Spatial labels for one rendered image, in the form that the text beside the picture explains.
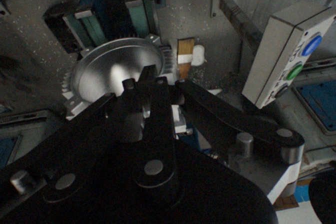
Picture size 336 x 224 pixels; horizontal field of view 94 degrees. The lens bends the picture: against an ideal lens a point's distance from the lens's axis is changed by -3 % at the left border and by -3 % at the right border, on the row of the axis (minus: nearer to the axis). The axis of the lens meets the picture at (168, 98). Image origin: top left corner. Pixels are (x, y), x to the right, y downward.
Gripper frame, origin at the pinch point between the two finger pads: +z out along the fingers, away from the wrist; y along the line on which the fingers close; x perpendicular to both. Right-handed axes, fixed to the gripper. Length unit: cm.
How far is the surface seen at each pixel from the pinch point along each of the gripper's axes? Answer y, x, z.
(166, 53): 2.5, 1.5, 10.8
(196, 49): 12.3, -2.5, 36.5
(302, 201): 321, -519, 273
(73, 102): -12.3, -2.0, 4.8
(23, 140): -56, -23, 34
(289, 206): 267, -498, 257
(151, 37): 0.2, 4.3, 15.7
